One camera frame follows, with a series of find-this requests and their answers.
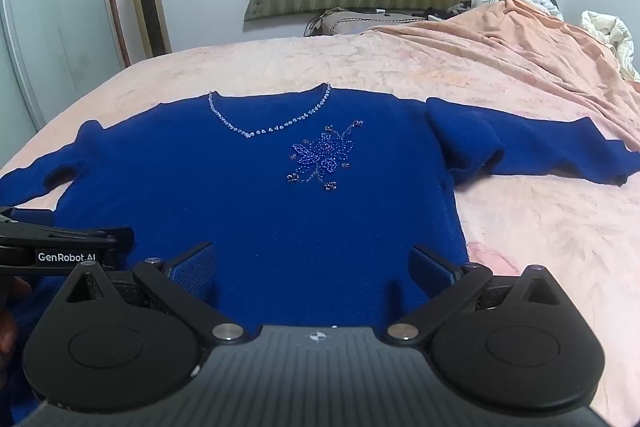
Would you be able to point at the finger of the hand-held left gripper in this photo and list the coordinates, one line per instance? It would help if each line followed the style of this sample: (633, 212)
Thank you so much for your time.
(75, 235)

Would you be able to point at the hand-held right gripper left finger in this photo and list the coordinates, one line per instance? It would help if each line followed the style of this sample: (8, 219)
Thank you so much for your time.
(195, 268)

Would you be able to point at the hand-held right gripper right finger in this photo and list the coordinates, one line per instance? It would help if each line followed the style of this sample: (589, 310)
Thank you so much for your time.
(429, 269)

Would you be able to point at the blue beaded sweater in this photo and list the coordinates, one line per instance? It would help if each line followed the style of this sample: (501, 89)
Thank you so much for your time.
(300, 232)

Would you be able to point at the person's left hand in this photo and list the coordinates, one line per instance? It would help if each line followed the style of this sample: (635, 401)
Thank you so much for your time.
(7, 332)

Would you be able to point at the pink bed sheet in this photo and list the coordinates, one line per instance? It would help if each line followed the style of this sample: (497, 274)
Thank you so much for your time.
(550, 237)

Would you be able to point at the flower print wardrobe door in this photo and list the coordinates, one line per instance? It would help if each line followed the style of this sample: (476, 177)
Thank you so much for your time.
(55, 22)

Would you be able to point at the peach blanket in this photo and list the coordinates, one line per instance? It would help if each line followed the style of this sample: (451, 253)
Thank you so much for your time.
(525, 47)

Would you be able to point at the dark clothing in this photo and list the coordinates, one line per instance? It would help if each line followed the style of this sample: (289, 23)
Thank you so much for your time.
(445, 13)

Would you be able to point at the white quilt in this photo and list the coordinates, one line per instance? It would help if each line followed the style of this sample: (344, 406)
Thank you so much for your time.
(612, 37)

